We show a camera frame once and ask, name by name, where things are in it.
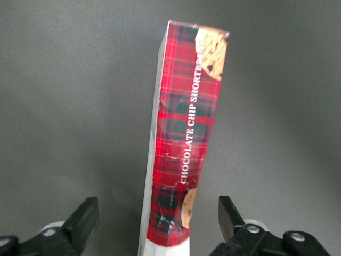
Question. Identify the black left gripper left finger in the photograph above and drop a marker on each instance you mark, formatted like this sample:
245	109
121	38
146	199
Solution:
77	226

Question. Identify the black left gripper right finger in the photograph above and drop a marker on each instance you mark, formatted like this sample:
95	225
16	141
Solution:
239	229

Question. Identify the red tartan cookie box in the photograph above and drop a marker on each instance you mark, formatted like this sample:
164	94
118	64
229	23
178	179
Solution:
183	133

